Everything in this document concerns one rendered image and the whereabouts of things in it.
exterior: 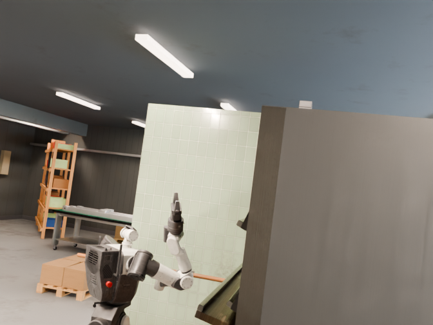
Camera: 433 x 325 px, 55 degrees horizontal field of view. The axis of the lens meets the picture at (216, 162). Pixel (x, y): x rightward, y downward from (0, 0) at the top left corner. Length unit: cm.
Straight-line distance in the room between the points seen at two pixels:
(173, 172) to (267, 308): 309
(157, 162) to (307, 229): 320
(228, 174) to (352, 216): 293
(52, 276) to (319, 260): 550
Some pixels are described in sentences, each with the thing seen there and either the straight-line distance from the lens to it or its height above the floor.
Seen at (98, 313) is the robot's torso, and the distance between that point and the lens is 256.
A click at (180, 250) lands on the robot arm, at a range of 238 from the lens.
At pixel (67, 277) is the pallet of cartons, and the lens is 639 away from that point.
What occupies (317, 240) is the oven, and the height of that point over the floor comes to 172.
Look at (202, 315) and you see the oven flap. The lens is 144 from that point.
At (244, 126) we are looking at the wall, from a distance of 414.
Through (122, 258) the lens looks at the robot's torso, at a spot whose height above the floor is 136.
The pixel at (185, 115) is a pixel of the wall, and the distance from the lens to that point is 431.
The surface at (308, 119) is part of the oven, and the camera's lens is 128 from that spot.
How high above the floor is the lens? 184
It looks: 3 degrees up
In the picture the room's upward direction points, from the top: 7 degrees clockwise
